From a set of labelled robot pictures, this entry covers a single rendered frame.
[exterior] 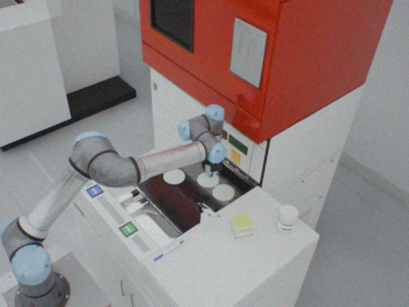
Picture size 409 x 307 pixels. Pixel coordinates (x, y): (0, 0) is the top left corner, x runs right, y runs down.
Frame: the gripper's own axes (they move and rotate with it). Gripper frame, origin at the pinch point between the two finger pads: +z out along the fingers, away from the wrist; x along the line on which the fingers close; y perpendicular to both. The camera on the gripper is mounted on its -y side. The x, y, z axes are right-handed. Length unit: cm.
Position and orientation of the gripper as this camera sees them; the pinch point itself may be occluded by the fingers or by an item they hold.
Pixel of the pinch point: (211, 176)
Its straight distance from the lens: 186.9
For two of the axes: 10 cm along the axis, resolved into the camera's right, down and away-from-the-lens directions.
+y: -1.2, -6.7, 7.3
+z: -0.4, 7.4, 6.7
